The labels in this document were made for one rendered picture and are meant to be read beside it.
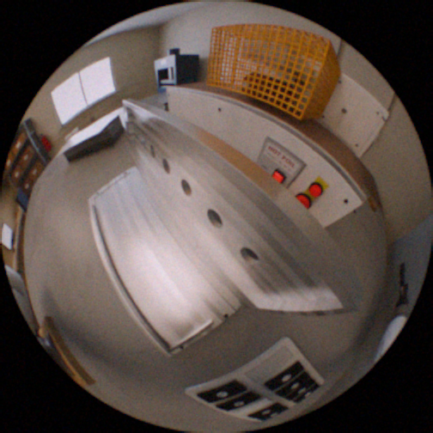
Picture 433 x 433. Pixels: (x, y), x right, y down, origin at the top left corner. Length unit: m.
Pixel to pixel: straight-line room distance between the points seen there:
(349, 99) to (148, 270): 0.59
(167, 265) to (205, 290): 0.08
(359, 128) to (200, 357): 0.62
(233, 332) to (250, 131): 0.37
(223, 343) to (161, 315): 0.13
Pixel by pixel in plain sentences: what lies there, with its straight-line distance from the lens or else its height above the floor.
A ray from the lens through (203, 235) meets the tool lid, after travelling 0.17.
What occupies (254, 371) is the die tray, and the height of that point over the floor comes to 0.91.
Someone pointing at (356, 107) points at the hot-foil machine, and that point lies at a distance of 0.43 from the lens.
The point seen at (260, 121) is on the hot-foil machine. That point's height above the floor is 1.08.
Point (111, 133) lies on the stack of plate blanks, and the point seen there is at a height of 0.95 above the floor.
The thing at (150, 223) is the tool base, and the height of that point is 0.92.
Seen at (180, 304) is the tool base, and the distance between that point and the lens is 0.25.
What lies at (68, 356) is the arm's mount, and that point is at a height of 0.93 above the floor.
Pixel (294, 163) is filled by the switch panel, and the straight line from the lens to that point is 0.22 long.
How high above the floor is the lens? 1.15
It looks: 64 degrees down
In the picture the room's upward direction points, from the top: 10 degrees clockwise
